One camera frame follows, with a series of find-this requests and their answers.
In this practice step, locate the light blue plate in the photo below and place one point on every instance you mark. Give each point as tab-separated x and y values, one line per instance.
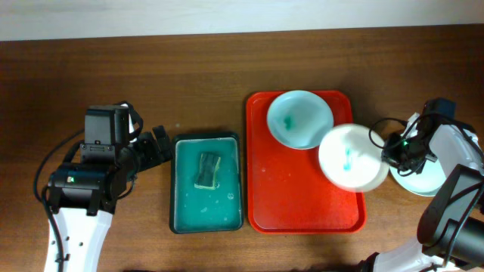
299	119

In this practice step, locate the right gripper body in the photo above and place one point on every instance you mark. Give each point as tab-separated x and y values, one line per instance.
407	152

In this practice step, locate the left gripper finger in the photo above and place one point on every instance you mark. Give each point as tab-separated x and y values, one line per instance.
146	150
164	143

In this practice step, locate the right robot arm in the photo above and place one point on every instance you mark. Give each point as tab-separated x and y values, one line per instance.
448	239

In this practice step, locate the green yellow sponge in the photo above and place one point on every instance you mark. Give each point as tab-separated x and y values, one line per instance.
208	168

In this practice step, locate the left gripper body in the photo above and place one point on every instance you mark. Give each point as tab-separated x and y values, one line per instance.
147	149

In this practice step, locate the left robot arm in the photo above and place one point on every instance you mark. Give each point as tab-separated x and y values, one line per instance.
81	195

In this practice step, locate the dark green water tray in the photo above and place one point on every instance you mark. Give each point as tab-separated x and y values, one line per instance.
195	210

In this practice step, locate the red plastic tray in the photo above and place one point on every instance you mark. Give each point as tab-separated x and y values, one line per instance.
287	192

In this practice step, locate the pale green plate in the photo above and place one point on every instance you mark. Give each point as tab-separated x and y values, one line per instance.
423	177

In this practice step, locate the white plate green stain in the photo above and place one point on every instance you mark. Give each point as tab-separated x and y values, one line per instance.
350	158

